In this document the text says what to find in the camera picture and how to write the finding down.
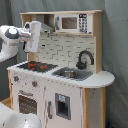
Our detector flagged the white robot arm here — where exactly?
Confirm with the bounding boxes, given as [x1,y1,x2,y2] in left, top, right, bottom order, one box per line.
[0,21,42,128]

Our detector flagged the microwave button panel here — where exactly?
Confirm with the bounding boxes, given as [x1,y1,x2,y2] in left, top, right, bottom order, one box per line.
[79,14,92,33]

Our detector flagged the white toy microwave door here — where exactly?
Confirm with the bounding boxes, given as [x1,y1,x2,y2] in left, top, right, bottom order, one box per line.
[55,14,79,33]

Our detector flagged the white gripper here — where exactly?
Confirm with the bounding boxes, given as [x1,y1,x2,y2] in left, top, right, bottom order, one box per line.
[24,21,42,53]

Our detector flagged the black stovetop red burners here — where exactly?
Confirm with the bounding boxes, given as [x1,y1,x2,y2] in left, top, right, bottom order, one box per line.
[20,61,56,72]

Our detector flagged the right red stove knob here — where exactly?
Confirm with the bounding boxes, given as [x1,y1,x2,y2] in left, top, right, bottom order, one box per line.
[32,81,38,87]

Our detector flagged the red stove knob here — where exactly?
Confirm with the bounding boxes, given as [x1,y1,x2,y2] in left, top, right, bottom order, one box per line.
[32,81,38,87]
[12,75,20,83]

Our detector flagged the left red stove knob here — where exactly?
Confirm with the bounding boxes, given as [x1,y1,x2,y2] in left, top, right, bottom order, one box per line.
[12,75,20,83]

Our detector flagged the oven door with handle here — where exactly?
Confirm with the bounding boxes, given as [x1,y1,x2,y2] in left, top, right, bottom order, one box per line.
[18,90,37,114]

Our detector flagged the black toy faucet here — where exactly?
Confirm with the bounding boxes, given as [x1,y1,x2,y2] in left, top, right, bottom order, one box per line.
[75,49,95,71]

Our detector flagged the wooden toy kitchen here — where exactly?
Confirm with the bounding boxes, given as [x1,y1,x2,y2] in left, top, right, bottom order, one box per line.
[8,10,114,128]

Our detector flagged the grey ice dispenser panel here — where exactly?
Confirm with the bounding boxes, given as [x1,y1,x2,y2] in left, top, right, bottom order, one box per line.
[55,93,71,120]

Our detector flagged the grey toy sink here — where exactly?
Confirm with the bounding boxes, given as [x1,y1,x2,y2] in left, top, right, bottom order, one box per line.
[52,67,92,81]

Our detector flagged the small metal pot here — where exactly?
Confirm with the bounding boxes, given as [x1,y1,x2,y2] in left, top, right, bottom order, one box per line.
[62,70,77,78]

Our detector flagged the grey cabinet door handle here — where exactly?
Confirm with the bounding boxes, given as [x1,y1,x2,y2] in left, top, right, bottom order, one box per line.
[47,101,52,119]

